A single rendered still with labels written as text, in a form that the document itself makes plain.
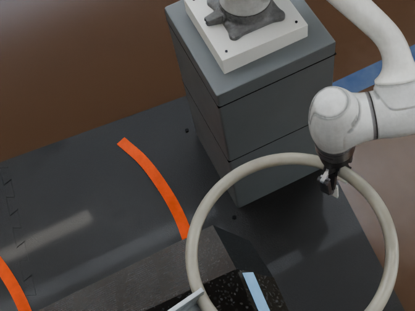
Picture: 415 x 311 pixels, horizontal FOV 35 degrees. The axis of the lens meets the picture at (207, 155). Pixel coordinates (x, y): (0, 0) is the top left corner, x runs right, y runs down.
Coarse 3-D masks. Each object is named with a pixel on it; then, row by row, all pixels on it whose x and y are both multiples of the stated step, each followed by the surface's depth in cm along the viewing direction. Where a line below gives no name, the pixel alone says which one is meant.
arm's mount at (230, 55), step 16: (192, 0) 201; (288, 0) 198; (192, 16) 201; (288, 16) 195; (208, 32) 194; (224, 32) 194; (256, 32) 193; (272, 32) 192; (288, 32) 192; (304, 32) 195; (224, 48) 191; (240, 48) 190; (256, 48) 191; (272, 48) 195; (224, 64) 190; (240, 64) 194
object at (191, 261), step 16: (256, 160) 161; (272, 160) 161; (288, 160) 160; (304, 160) 159; (320, 160) 158; (224, 176) 162; (240, 176) 161; (352, 176) 155; (208, 192) 161; (224, 192) 162; (368, 192) 152; (208, 208) 159; (384, 208) 150; (192, 224) 158; (384, 224) 149; (192, 240) 156; (384, 240) 148; (192, 256) 154; (192, 272) 152; (384, 272) 144; (192, 288) 151; (384, 288) 142; (208, 304) 149; (384, 304) 142
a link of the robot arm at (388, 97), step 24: (336, 0) 128; (360, 0) 128; (360, 24) 130; (384, 24) 129; (384, 48) 131; (408, 48) 131; (384, 72) 133; (408, 72) 130; (384, 96) 131; (408, 96) 130; (384, 120) 132; (408, 120) 131
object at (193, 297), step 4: (200, 288) 149; (196, 292) 148; (200, 292) 148; (188, 296) 148; (192, 296) 148; (196, 296) 148; (200, 296) 149; (184, 300) 147; (188, 300) 147; (192, 300) 148; (196, 300) 149; (176, 304) 146; (180, 304) 146; (184, 304) 146; (188, 304) 148; (192, 304) 150; (196, 304) 151; (172, 308) 145; (176, 308) 145; (180, 308) 146; (184, 308) 148; (188, 308) 150; (192, 308) 150; (196, 308) 151
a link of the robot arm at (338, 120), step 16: (320, 96) 131; (336, 96) 130; (352, 96) 130; (368, 96) 134; (320, 112) 130; (336, 112) 128; (352, 112) 129; (368, 112) 132; (320, 128) 132; (336, 128) 130; (352, 128) 132; (368, 128) 132; (320, 144) 138; (336, 144) 135; (352, 144) 136
